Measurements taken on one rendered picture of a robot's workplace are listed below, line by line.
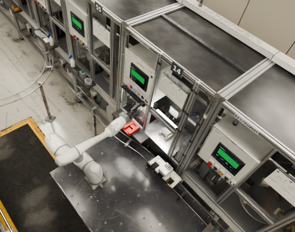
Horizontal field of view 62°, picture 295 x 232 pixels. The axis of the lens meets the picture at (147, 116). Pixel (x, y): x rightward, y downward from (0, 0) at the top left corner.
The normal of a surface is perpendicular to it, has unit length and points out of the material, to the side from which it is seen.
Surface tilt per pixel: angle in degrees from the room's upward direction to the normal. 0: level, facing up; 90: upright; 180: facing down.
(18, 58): 0
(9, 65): 0
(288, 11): 90
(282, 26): 90
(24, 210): 0
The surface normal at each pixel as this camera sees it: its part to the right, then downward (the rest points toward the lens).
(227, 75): 0.13, -0.61
